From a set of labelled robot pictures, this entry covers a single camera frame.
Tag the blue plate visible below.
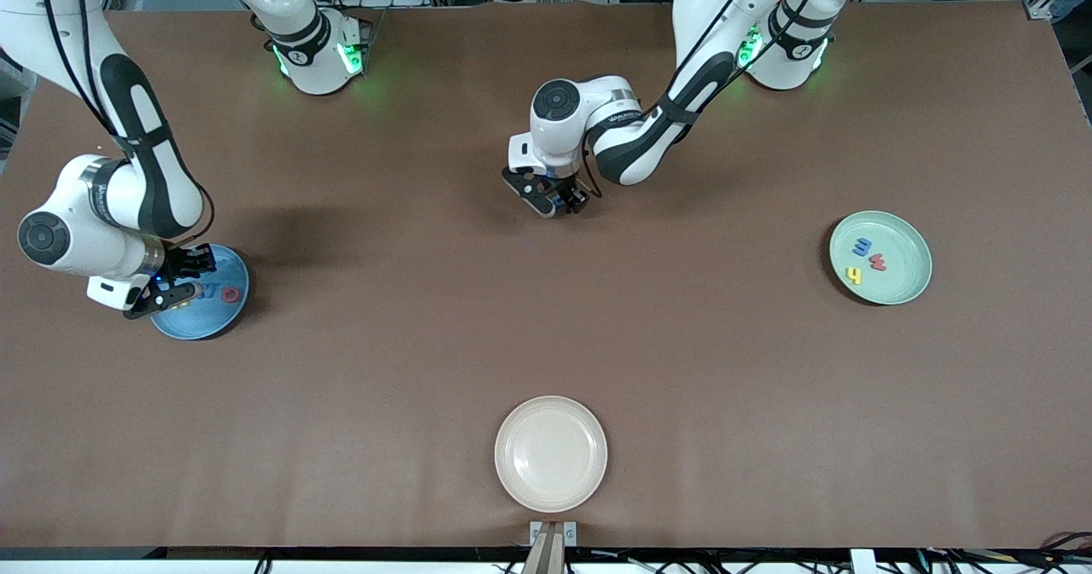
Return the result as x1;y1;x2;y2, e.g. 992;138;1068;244
149;244;251;341

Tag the beige plate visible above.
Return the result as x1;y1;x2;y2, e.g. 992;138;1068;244
494;396;609;513

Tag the green plate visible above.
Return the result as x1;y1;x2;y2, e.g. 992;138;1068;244
829;210;933;306

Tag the brown table mat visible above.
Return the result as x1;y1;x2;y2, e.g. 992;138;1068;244
0;1;1092;551

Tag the metal table bracket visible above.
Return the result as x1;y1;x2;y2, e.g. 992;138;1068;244
529;520;578;549

